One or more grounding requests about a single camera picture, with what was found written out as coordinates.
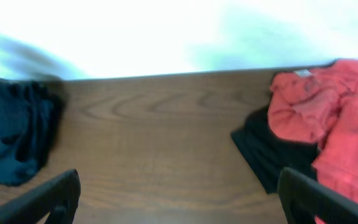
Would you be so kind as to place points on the red shirt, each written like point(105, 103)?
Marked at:
point(321, 106)

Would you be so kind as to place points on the black garment under pile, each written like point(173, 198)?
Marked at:
point(267, 155)

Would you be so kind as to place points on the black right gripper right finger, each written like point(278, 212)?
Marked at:
point(303, 200)

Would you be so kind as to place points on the navy blue denim shorts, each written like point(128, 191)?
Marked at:
point(30, 113)

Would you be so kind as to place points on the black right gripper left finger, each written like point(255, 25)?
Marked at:
point(57, 199)

